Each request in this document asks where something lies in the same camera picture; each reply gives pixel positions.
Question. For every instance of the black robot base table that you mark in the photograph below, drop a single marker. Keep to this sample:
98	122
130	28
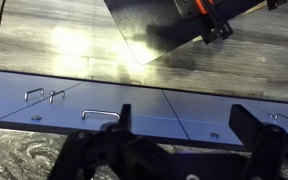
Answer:
144	26

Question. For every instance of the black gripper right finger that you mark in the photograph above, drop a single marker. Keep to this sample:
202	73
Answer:
270	150

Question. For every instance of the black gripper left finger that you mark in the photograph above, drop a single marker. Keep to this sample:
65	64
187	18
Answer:
80	153

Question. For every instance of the orange black bar clamp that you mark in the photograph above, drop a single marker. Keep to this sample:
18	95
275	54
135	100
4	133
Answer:
218	26

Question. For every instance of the blue base cabinet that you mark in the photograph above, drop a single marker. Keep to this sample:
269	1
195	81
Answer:
134	100

